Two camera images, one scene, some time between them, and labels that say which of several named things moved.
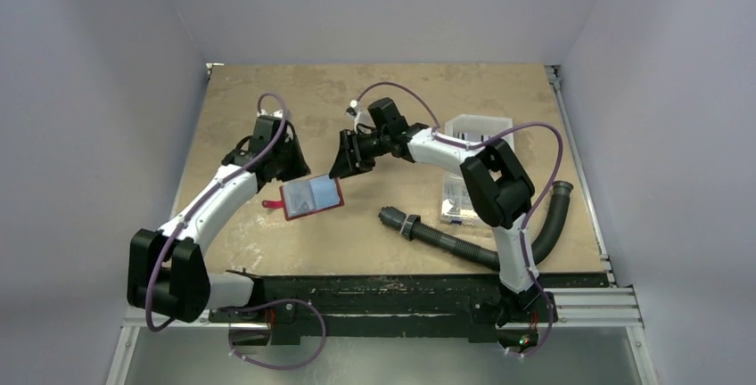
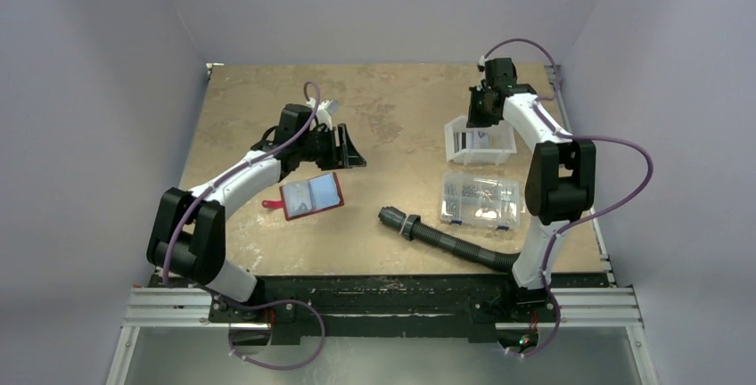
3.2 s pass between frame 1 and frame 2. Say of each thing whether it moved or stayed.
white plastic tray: stayed
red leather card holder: stayed
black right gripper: moved
